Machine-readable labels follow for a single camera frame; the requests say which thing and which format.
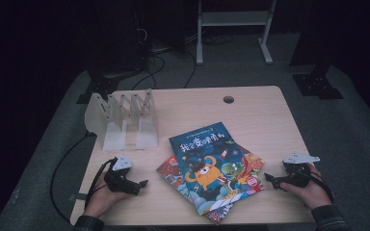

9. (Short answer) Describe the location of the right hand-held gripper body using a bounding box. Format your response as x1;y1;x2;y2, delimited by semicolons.
277;152;321;190

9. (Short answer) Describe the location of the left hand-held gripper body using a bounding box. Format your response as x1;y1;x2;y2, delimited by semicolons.
104;153;143;196

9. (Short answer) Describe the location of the light blue animals picture book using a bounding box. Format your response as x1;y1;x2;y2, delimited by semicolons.
156;143;266;225

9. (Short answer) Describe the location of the clear acrylic book rack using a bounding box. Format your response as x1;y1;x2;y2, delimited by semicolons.
84;89;159;152

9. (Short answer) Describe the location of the dark blue monster picture book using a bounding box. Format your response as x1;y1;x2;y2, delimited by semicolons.
168;121;266;217

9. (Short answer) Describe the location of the person's left hand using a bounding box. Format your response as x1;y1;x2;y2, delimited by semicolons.
83;174;133;219

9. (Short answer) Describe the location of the person's right hand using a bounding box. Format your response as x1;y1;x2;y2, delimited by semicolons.
280;163;334;210

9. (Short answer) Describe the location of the grey tape strip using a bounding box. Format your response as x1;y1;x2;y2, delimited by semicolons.
68;192;90;202

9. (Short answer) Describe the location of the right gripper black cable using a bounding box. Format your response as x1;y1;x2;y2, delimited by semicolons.
307;171;335;204

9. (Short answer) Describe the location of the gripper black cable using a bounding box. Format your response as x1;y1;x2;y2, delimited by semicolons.
50;131;119;225
307;171;335;204

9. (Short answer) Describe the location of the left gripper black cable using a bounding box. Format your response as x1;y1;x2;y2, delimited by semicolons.
50;131;119;225

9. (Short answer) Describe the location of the black stand base plate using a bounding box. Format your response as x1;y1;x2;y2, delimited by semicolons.
76;71;120;105
292;64;345;100

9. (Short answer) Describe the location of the black floor cable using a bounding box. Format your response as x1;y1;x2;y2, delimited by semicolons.
131;52;167;90
183;49;198;90

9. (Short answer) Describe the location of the white metal stand frame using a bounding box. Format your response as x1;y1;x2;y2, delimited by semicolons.
196;0;278;66

